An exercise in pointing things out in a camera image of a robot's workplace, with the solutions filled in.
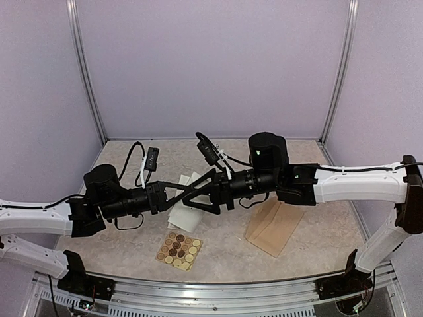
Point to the brown kraft envelope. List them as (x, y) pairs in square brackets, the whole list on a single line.
[(272, 225)]

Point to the aluminium frame post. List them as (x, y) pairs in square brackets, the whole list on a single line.
[(76, 34), (342, 70)]

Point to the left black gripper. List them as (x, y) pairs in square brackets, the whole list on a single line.
[(162, 204)]

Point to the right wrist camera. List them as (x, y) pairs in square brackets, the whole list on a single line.
[(214, 156)]

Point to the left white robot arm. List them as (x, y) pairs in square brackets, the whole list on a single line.
[(78, 216)]

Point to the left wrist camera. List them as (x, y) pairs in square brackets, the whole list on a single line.
[(148, 166)]

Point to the front aluminium rail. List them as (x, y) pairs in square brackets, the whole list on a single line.
[(287, 297)]

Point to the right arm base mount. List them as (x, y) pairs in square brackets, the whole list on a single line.
[(348, 282)]

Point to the left aluminium frame post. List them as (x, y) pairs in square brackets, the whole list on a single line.
[(76, 34)]

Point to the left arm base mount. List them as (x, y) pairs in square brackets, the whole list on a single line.
[(78, 281)]

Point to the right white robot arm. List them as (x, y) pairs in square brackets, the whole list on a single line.
[(310, 184)]

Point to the round sticker sheet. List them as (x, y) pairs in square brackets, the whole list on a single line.
[(179, 251)]

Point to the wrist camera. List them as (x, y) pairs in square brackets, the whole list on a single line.
[(214, 156), (148, 166)]

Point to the right aluminium frame post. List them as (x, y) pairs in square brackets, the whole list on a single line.
[(342, 70)]

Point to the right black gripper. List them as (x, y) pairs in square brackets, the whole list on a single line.
[(221, 193)]

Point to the ornate bordered letter paper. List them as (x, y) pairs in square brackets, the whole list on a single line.
[(181, 216)]

